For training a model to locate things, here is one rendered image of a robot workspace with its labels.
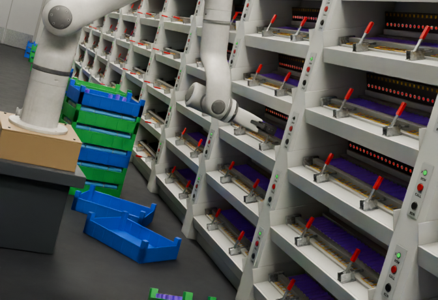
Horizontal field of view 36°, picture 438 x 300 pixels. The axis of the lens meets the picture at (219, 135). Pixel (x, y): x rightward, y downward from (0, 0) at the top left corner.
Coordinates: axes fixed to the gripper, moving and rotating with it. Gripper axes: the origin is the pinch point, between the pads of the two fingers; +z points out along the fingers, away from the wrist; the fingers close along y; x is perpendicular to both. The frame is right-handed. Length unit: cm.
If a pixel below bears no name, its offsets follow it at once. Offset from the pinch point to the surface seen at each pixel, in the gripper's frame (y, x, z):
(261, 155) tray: 2.7, -9.3, 0.1
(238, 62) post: -44.6, 18.7, -3.9
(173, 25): -161, 29, -6
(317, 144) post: 25.4, 2.2, 5.5
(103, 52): -376, -4, 1
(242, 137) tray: -20.6, -7.3, 1.1
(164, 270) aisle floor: -1, -59, -13
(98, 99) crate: -80, -20, -43
